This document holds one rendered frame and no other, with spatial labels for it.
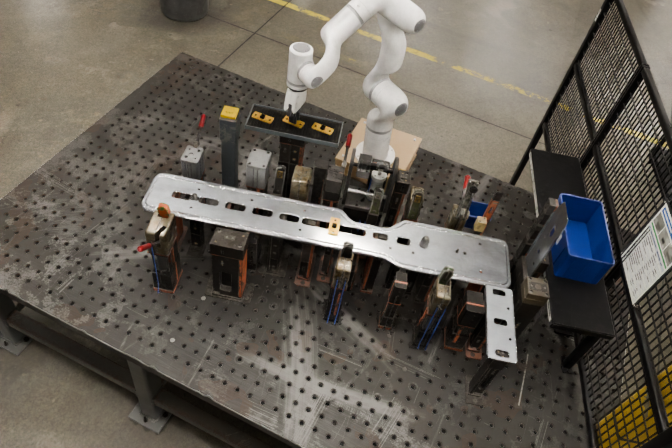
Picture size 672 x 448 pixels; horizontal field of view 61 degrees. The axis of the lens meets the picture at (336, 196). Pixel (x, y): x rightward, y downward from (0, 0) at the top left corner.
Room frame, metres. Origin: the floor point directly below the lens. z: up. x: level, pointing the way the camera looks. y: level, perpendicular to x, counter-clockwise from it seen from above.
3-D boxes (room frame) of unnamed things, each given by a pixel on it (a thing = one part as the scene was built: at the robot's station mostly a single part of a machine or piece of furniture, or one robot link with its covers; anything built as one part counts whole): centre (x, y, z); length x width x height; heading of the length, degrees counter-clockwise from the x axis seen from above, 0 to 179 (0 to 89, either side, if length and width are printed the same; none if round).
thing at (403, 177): (1.58, -0.24, 0.91); 0.07 x 0.05 x 0.42; 0
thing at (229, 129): (1.70, 0.47, 0.92); 0.08 x 0.08 x 0.44; 0
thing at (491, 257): (1.36, 0.00, 1.00); 1.38 x 0.22 x 0.02; 90
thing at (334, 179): (1.56, 0.02, 0.89); 0.13 x 0.11 x 0.38; 0
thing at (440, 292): (1.16, -0.42, 0.87); 0.12 x 0.09 x 0.35; 0
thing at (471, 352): (1.16, -0.64, 0.84); 0.11 x 0.06 x 0.29; 0
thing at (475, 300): (1.18, -0.56, 0.84); 0.11 x 0.10 x 0.28; 0
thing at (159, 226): (1.18, 0.57, 0.88); 0.15 x 0.11 x 0.36; 0
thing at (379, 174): (1.57, -0.12, 0.94); 0.18 x 0.13 x 0.49; 90
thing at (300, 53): (1.71, 0.22, 1.44); 0.09 x 0.08 x 0.13; 43
